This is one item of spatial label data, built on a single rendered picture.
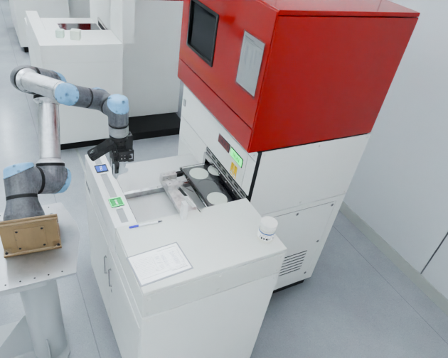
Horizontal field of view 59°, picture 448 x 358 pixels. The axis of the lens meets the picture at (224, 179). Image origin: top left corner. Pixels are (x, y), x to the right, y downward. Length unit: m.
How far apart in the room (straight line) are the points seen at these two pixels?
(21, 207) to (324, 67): 1.32
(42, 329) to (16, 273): 0.53
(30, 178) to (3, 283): 0.41
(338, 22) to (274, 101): 0.38
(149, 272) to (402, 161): 2.13
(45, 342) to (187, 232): 1.00
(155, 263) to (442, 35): 2.20
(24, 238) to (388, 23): 1.71
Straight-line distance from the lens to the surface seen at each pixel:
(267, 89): 1.61
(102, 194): 1.85
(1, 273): 1.80
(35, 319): 2.17
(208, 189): 2.01
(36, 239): 1.78
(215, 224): 1.73
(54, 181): 1.83
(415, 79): 3.01
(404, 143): 3.09
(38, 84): 1.68
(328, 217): 2.45
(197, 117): 2.26
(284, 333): 2.64
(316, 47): 1.67
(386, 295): 3.13
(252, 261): 1.63
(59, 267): 1.76
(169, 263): 1.55
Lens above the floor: 2.14
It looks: 36 degrees down
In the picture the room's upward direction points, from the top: 10 degrees clockwise
